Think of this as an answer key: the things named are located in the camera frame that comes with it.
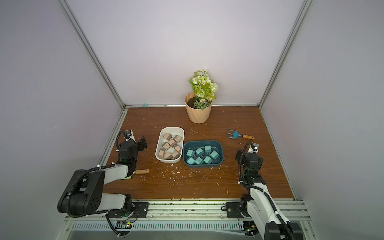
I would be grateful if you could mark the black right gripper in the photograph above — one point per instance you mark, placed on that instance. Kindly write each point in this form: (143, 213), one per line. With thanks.
(252, 153)

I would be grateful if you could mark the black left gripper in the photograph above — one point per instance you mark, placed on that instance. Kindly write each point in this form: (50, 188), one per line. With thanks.
(141, 147)

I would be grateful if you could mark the white storage box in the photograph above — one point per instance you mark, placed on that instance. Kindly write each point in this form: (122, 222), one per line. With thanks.
(174, 131)

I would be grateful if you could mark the dark teal storage box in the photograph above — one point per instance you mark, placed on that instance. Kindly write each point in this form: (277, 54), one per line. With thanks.
(193, 145)

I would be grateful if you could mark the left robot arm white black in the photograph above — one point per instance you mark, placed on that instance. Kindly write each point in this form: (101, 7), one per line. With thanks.
(84, 195)

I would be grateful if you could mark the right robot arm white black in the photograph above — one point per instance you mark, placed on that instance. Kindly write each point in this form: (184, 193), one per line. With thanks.
(259, 205)

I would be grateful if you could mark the peach ribbed flower pot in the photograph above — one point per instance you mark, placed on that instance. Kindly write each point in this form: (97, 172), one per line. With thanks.
(197, 116)

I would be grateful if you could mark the artificial green flower plant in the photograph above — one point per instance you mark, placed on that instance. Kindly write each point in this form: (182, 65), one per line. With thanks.
(205, 90)

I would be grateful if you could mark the blue garden rake wooden handle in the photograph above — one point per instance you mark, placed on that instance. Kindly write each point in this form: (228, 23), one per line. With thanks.
(234, 135)

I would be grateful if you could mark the green garden fork wooden handle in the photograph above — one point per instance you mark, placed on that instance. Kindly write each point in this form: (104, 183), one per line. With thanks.
(137, 172)

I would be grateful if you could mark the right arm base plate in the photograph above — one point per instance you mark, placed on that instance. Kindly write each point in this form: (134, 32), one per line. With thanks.
(235, 210)

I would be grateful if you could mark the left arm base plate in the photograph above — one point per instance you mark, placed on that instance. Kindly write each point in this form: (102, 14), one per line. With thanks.
(135, 210)

